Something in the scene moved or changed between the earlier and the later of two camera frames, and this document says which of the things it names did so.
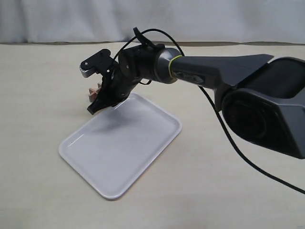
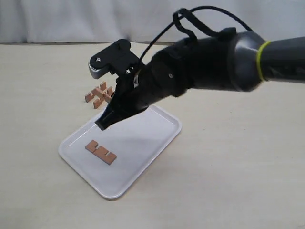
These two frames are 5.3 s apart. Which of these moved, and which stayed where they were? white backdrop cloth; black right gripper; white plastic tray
Moved: black right gripper
Stayed: white plastic tray; white backdrop cloth
